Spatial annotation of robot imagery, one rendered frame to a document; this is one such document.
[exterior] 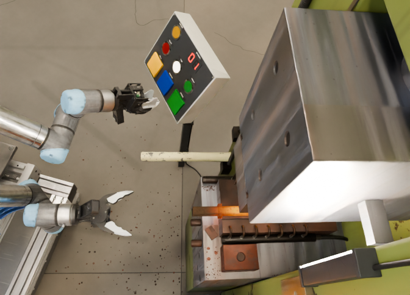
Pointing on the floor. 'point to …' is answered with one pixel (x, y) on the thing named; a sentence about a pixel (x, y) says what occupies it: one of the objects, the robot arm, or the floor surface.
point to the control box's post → (184, 141)
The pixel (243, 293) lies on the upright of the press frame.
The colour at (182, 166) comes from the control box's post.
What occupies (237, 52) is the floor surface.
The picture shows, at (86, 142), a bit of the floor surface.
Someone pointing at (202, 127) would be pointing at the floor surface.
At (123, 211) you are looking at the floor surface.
